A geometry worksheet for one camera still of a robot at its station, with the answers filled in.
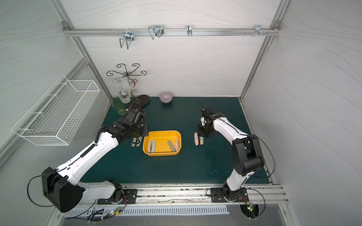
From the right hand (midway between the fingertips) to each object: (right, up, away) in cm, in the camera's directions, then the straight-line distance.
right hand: (200, 133), depth 90 cm
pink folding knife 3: (-16, -8, +3) cm, 18 cm away
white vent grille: (-49, -36, -21) cm, 64 cm away
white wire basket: (-74, +12, -22) cm, 78 cm away
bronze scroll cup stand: (-48, +35, +8) cm, 60 cm away
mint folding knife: (-31, -9, +1) cm, 32 cm away
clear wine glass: (-51, +26, +3) cm, 58 cm away
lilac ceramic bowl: (-26, +27, +28) cm, 47 cm away
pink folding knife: (-34, -9, +1) cm, 35 cm away
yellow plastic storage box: (-25, -7, +4) cm, 27 cm away
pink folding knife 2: (-2, -4, +5) cm, 7 cm away
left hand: (-32, +4, -11) cm, 34 cm away
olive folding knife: (-38, -3, -17) cm, 42 cm away
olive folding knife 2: (-19, -9, +3) cm, 21 cm away
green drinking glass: (-59, +18, +12) cm, 63 cm away
